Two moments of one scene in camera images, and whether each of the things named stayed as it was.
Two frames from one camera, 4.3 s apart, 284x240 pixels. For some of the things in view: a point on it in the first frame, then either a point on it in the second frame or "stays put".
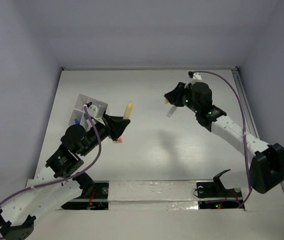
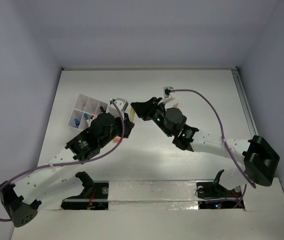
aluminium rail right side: [249, 113] stays put
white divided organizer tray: [79, 110] stays put
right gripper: [174, 96] -> [145, 110]
